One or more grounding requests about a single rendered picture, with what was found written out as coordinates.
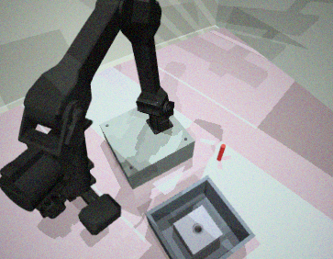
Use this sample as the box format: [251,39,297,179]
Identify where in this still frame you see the red peg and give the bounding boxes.
[216,144,226,162]

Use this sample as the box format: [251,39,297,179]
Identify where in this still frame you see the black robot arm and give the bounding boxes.
[0,0,174,219]

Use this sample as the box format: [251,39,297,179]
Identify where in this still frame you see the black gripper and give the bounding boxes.
[60,158,121,235]

